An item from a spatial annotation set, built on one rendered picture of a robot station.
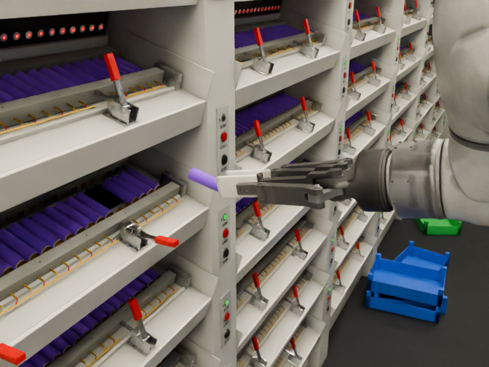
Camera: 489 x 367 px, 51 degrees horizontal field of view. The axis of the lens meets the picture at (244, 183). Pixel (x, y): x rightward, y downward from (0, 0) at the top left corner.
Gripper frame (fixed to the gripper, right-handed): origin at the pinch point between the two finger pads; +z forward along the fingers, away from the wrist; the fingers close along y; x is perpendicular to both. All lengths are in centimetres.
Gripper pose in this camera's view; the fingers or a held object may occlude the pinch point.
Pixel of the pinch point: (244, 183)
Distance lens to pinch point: 69.8
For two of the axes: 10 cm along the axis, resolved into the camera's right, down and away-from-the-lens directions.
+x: 1.8, 9.5, 2.7
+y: -4.7, 3.2, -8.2
